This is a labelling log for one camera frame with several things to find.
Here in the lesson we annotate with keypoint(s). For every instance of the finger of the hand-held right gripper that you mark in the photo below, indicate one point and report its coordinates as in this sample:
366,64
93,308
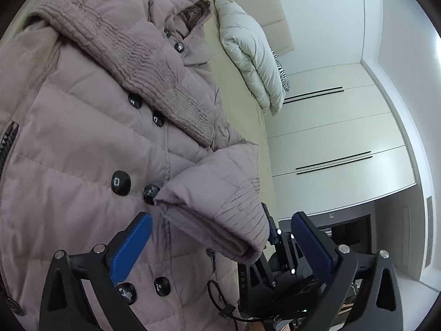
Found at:
270,222

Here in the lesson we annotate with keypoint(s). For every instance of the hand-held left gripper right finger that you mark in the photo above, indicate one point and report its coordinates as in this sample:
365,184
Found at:
311,244

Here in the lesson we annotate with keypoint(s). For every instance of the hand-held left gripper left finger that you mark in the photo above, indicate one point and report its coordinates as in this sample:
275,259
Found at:
131,248

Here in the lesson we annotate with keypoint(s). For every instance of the mauve puffer jacket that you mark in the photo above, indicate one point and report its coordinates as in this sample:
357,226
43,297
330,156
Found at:
86,144

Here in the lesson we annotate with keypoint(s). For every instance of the white wardrobe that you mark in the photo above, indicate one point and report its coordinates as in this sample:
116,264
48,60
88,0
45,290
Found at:
327,127

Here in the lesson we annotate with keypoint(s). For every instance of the white air vent grille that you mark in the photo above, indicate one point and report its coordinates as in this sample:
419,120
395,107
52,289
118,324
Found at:
429,231

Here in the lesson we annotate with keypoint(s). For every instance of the bed with cream sheet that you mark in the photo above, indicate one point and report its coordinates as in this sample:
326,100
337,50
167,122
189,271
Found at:
237,86

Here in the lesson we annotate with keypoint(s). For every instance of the zebra striped pillow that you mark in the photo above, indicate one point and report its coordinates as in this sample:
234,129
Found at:
284,82

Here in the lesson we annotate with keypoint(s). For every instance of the white pillow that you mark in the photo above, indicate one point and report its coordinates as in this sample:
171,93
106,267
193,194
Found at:
248,48

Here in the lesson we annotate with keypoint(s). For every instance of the cream upholstered headboard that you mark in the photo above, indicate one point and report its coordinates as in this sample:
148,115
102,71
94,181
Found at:
255,3

